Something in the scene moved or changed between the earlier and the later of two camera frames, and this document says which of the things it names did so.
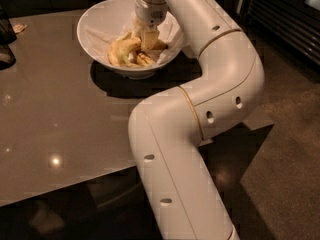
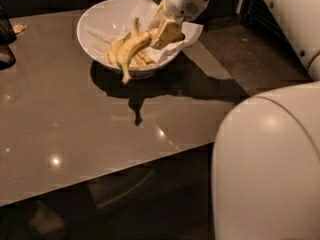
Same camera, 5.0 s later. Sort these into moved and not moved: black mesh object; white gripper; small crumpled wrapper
Moved: white gripper
Not moved: small crumpled wrapper; black mesh object
